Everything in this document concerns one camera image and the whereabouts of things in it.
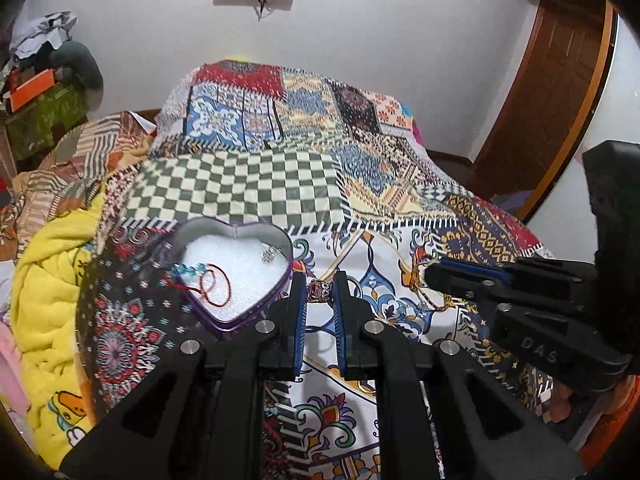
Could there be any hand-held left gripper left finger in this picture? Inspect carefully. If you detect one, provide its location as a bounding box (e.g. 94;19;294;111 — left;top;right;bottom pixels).
59;272;308;480

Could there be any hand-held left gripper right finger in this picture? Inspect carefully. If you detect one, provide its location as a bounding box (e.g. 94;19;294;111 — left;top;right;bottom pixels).
332;271;586;480

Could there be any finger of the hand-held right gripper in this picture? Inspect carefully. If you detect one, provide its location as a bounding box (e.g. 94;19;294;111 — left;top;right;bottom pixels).
440;257;599;307
424;262;512;307

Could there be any ornate beaded ring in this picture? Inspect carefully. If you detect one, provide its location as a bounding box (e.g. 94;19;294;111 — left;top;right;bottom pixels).
307;280;335;307

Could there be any purple heart-shaped tin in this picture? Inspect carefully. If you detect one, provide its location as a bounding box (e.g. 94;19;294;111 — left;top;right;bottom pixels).
167;220;295;335

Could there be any silver swirl jewelry piece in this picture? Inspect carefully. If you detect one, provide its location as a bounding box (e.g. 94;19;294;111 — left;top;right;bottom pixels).
112;228;152;247

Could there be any person's right hand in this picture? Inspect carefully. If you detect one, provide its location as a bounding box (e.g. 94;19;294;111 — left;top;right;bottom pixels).
531;369;576;423

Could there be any white foam liner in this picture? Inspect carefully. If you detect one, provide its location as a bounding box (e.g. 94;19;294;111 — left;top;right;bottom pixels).
175;231;291;324

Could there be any colourful patchwork blanket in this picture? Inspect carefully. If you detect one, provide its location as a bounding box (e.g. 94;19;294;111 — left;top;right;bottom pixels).
75;59;557;480

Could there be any person's orange garment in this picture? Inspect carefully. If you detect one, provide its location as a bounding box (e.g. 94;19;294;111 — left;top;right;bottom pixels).
565;377;640;463

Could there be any brown wooden door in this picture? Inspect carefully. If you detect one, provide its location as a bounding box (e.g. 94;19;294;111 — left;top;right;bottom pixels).
471;0;619;202

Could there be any yellow cartoon blanket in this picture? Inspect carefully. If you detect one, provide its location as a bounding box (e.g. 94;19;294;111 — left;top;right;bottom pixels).
12;194;108;463

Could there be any brown striped blanket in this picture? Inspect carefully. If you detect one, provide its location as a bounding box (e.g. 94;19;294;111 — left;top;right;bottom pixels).
0;110;157;263

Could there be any pink cloth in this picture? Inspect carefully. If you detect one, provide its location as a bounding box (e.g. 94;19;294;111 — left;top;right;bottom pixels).
0;317;32;438

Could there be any orange box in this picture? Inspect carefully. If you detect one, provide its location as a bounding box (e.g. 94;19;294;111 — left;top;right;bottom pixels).
7;67;57;112

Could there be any red string bracelet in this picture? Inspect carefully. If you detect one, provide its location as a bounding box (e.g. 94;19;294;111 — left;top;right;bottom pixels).
199;268;234;309

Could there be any blue bead bracelet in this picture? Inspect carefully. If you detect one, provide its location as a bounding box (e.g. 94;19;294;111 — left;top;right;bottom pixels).
169;262;202;282

